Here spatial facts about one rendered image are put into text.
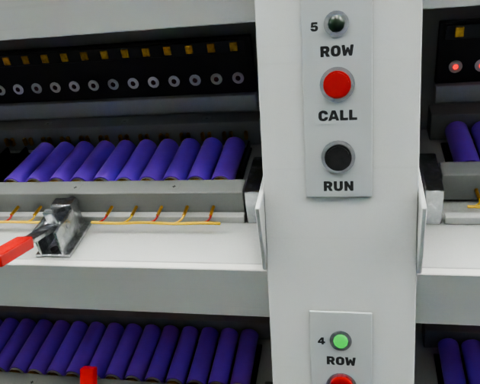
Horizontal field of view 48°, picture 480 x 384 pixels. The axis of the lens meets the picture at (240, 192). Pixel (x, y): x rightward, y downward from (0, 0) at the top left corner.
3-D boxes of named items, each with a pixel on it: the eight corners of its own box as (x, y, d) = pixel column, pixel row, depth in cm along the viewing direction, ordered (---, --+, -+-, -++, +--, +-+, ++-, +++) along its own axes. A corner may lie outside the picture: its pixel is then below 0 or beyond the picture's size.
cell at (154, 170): (180, 155, 49) (160, 195, 44) (161, 155, 50) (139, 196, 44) (177, 138, 48) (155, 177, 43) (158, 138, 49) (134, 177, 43)
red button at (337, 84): (351, 98, 31) (350, 69, 31) (323, 99, 31) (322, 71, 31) (351, 97, 32) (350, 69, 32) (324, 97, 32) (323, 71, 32)
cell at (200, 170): (224, 154, 48) (209, 195, 43) (204, 155, 49) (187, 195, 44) (221, 136, 47) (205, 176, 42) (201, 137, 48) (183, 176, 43)
